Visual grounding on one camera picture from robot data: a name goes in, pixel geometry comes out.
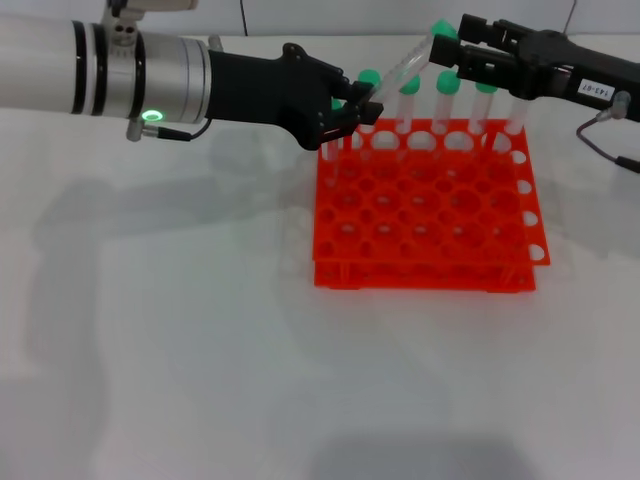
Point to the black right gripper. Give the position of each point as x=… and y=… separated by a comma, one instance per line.
x=555, y=65

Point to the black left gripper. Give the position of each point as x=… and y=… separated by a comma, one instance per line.
x=270, y=95

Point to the green-capped clear test tube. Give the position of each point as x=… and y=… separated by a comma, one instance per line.
x=370, y=76
x=517, y=115
x=407, y=65
x=406, y=112
x=447, y=83
x=482, y=107
x=330, y=165

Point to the orange plastic test tube rack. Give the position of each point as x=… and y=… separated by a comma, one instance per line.
x=425, y=215

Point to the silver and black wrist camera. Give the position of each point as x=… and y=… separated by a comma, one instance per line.
x=150, y=6

